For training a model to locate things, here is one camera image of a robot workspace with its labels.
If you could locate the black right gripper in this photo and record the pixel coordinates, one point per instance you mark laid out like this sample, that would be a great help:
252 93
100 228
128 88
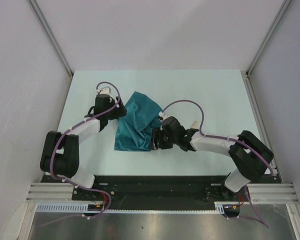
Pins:
157 133

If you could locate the teal satin napkin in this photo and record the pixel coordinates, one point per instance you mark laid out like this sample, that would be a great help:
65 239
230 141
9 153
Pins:
134 131

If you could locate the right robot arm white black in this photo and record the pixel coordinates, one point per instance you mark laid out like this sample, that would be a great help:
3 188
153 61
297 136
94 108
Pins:
251 157

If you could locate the right aluminium side rail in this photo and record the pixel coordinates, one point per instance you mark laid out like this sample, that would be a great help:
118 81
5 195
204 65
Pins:
256 110

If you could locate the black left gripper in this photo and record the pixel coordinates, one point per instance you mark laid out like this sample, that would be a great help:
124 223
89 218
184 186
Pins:
119 112

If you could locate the left aluminium corner post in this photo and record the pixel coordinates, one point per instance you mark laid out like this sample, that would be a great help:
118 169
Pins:
42 20

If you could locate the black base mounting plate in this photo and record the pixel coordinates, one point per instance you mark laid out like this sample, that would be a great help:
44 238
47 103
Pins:
163 193

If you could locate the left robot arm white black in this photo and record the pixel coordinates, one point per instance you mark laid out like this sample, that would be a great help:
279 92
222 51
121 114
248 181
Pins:
61 151

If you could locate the white slotted cable duct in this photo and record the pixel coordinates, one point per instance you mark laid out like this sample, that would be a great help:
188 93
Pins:
83 208

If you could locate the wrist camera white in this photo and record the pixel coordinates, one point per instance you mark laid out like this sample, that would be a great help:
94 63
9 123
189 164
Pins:
162 116
103 91

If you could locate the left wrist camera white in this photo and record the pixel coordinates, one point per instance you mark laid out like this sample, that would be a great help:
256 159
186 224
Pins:
103 91

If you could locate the wooden handled metal spoon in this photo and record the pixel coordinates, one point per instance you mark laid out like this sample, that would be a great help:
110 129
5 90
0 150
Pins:
194 125

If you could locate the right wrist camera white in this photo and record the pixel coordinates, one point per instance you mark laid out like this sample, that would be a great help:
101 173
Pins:
162 116

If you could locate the aluminium corner post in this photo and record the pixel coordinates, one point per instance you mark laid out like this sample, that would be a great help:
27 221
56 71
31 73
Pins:
269 35
42 20

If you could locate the right aluminium corner post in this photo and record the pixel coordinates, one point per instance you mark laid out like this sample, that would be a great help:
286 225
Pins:
269 35

